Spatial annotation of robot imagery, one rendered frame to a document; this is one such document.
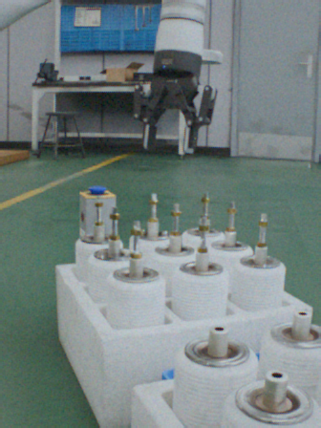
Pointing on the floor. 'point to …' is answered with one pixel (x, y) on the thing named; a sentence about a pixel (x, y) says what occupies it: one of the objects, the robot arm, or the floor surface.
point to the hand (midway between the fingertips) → (168, 142)
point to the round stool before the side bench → (64, 133)
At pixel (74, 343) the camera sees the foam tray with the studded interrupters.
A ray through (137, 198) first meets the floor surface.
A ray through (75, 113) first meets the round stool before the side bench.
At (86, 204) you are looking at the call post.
